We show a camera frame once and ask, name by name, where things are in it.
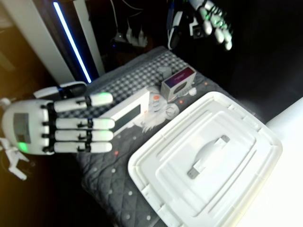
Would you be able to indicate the purple and white box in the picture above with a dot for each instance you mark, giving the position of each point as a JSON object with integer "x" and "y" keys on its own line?
{"x": 180, "y": 76}

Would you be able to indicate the grey bear print quilt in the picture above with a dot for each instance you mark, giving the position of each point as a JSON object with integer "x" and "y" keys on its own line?
{"x": 106, "y": 184}

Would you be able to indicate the wide white post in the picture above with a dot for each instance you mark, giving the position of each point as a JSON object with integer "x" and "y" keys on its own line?
{"x": 30, "y": 30}

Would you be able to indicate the white plastic lid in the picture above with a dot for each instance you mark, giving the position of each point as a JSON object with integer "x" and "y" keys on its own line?
{"x": 213, "y": 189}

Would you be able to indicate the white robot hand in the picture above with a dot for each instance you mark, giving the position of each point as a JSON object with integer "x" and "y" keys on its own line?
{"x": 26, "y": 127}
{"x": 220, "y": 35}

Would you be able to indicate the long white box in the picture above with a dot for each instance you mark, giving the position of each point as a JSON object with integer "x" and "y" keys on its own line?
{"x": 130, "y": 103}

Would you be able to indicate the narrow white post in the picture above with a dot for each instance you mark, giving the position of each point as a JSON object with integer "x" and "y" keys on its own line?
{"x": 87, "y": 28}

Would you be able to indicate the white power strip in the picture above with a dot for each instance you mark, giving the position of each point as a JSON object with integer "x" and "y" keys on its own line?
{"x": 132, "y": 37}

